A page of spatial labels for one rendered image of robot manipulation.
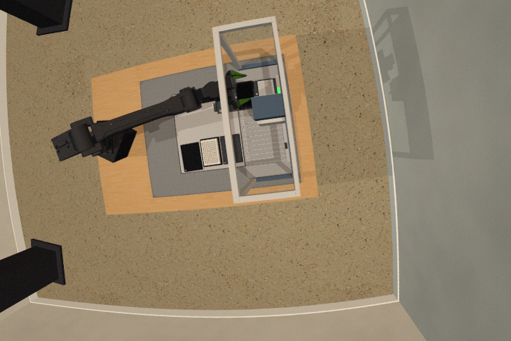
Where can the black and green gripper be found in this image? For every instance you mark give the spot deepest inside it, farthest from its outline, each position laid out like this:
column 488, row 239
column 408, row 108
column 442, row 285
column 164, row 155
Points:
column 231, row 100

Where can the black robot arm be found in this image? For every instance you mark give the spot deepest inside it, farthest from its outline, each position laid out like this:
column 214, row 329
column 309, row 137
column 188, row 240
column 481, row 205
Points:
column 81, row 140

